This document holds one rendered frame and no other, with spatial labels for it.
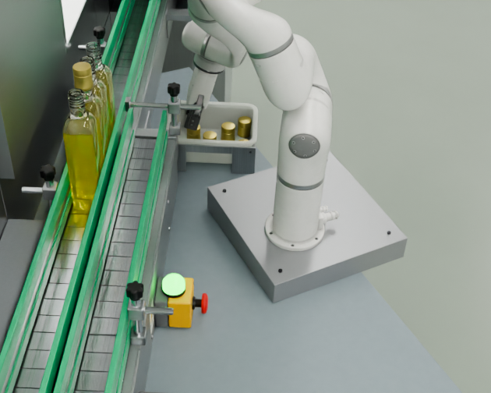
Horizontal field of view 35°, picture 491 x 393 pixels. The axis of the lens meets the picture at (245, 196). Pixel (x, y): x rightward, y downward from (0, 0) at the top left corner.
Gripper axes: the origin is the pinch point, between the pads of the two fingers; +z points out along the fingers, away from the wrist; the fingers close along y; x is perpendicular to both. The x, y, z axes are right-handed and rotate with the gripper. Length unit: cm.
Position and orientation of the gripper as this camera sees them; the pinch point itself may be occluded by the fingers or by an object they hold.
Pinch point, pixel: (192, 115)
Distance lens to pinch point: 191.9
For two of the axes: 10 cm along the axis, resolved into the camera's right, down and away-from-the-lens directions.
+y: -0.2, 6.4, -7.7
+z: -2.9, 7.3, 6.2
